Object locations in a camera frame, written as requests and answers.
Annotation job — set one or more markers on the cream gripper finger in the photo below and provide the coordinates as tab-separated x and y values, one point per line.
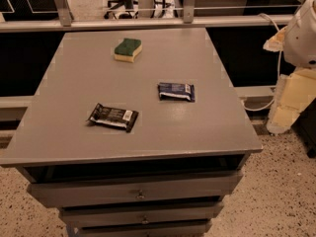
294	93
276	42

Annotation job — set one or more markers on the blue rxbar blueberry wrapper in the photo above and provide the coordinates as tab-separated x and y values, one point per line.
176	91

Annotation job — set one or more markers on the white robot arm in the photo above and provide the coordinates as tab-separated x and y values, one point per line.
299	47

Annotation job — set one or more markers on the green and yellow sponge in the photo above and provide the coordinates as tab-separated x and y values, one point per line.
128	49

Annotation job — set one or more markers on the black rxbar chocolate wrapper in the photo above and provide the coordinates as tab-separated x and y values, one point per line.
113	117

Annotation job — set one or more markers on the grey drawer cabinet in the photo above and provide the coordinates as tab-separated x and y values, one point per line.
54	143

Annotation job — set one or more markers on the black office chair base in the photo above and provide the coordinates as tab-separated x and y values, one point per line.
115	4

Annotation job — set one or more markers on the bottom grey drawer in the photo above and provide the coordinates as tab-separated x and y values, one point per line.
160	229

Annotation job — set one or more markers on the grey drawer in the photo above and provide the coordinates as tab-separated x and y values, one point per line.
160	229
143	214
146	188

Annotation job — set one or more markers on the middle grey drawer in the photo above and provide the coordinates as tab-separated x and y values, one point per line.
143	214

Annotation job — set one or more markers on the top grey drawer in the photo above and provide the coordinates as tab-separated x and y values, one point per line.
146	188

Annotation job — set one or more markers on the metal railing frame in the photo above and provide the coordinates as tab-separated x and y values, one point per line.
90	15

